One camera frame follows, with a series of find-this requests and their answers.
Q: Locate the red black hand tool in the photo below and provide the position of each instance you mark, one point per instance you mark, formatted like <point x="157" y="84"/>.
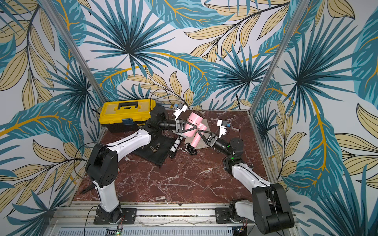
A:
<point x="87" y="189"/>

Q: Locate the pink hair dryer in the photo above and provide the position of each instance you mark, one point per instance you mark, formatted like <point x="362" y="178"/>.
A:
<point x="195" y="119"/>

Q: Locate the white hair dryer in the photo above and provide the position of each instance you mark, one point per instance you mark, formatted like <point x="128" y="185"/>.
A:
<point x="174" y="147"/>

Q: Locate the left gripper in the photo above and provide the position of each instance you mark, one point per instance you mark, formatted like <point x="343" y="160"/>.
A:
<point x="180" y="126"/>

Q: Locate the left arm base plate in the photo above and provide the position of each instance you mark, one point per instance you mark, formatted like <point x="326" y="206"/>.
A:
<point x="117" y="216"/>

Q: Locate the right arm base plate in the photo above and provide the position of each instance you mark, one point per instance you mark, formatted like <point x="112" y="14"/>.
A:
<point x="224" y="216"/>

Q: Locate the black drawstring dryer bag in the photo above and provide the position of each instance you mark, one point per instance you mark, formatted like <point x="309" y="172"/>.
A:
<point x="157" y="150"/>

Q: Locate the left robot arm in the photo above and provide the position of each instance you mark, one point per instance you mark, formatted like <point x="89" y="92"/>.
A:
<point x="148" y="142"/>

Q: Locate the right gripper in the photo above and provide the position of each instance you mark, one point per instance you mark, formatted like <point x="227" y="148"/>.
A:
<point x="211" y="139"/>

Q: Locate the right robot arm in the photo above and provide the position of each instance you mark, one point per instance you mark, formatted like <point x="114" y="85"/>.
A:
<point x="269" y="209"/>

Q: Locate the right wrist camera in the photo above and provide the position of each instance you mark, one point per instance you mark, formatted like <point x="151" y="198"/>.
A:
<point x="223" y="125"/>

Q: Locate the yellow black toolbox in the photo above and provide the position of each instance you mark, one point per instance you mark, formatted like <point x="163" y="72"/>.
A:
<point x="123" y="116"/>

